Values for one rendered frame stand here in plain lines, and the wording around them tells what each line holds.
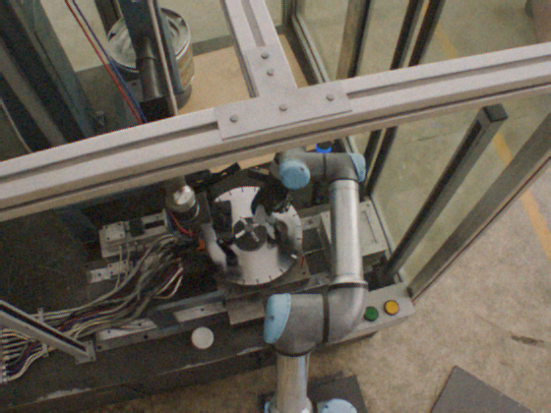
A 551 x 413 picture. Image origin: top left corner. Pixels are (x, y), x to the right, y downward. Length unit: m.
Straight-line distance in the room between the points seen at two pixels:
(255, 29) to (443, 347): 2.21
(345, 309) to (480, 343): 1.58
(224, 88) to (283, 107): 1.66
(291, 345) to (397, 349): 1.40
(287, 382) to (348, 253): 0.37
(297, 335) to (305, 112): 0.76
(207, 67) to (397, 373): 1.65
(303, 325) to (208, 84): 1.28
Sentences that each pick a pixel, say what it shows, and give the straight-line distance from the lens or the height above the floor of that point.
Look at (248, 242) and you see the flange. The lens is 1.63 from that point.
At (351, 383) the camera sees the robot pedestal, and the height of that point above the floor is 0.75.
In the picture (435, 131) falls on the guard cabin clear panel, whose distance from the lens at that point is 1.29.
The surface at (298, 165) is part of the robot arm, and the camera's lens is 1.31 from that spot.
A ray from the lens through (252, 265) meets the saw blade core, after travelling 1.62.
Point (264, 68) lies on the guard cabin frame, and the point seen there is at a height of 2.05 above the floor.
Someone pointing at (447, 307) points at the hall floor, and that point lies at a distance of 2.70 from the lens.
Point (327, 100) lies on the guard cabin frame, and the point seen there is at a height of 2.05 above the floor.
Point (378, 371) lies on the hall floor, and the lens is 2.55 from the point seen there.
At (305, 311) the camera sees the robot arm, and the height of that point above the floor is 1.32.
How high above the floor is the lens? 2.49
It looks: 65 degrees down
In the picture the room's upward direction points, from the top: straight up
